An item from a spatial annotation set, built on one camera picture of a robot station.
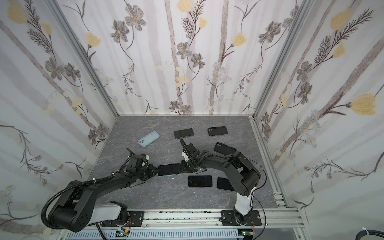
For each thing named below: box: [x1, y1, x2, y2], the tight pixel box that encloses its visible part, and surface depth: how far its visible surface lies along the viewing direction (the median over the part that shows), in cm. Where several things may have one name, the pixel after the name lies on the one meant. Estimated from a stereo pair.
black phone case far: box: [207, 126, 228, 136], surface depth 114 cm
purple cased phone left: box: [188, 175, 213, 187], surface depth 90 cm
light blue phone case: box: [157, 163, 182, 177], surface depth 90 cm
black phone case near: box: [214, 142, 237, 155], surface depth 104 cm
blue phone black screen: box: [158, 163, 182, 176], surface depth 93 cm
